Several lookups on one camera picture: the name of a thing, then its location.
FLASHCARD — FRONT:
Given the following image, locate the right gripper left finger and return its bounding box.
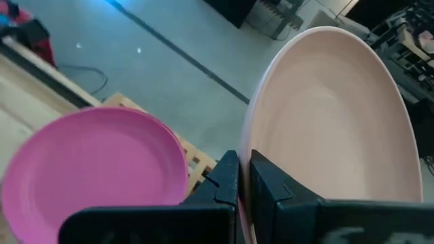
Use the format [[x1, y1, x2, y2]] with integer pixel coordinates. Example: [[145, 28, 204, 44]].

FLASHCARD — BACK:
[[58, 150, 240, 244]]

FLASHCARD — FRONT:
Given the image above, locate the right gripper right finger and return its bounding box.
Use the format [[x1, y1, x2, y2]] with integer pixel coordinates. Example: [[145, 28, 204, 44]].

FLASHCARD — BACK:
[[250, 148, 434, 244]]

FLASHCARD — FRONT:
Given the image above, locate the peach plate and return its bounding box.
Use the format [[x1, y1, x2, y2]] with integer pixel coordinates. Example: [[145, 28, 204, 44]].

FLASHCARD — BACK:
[[237, 26, 424, 244]]

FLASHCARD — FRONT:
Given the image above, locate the magenta plate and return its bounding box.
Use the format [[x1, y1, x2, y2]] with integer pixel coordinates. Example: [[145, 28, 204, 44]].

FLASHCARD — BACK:
[[0, 106, 189, 244]]

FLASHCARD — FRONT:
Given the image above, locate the wooden slatted shelf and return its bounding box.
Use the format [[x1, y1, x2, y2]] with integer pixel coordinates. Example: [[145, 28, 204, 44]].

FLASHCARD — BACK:
[[101, 91, 218, 197]]

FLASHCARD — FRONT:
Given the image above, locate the black equipment case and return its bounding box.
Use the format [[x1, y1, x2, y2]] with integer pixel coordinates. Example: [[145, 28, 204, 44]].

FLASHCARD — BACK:
[[203, 0, 258, 28]]

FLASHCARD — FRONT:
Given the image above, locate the red black tool case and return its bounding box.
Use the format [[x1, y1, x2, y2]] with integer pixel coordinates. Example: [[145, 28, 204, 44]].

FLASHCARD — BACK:
[[0, 0, 57, 67]]

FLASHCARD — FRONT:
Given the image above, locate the black floor cable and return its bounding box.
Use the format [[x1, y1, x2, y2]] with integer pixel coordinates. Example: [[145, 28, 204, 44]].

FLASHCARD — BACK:
[[57, 64, 109, 96]]

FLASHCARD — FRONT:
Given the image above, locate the black aluminium table frame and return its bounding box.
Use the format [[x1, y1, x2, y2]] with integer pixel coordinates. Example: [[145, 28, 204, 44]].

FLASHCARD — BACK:
[[0, 40, 92, 109]]

